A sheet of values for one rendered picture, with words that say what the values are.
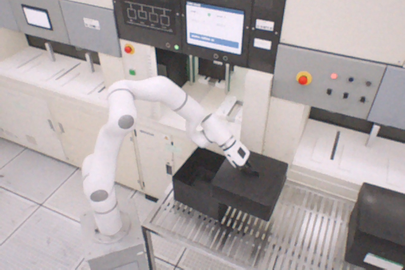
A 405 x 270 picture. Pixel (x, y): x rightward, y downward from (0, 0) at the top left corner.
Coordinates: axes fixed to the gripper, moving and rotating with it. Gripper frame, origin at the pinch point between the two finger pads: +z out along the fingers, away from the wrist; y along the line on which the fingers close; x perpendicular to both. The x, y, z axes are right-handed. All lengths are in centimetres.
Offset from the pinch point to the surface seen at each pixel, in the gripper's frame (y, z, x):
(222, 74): 83, -29, 42
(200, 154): 16.9, -8.9, 38.6
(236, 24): 32, -54, -22
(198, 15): 31, -68, -9
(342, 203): 28, 54, -9
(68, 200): 2, -25, 178
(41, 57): 61, -126, 159
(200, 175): 11.0, 0.3, 43.7
